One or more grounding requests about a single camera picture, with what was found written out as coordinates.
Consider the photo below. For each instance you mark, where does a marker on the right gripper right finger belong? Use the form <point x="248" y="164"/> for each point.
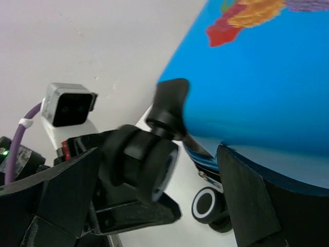
<point x="269" y="209"/>

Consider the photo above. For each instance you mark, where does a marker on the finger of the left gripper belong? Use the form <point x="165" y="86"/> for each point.
<point x="114" y="218"/>

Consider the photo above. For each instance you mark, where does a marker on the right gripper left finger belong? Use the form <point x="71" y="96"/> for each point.
<point x="49" y="208"/>

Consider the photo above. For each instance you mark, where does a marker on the blue kids suitcase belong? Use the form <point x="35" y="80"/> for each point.
<point x="249" y="75"/>

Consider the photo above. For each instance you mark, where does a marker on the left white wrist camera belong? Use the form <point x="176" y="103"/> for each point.
<point x="65" y="110"/>

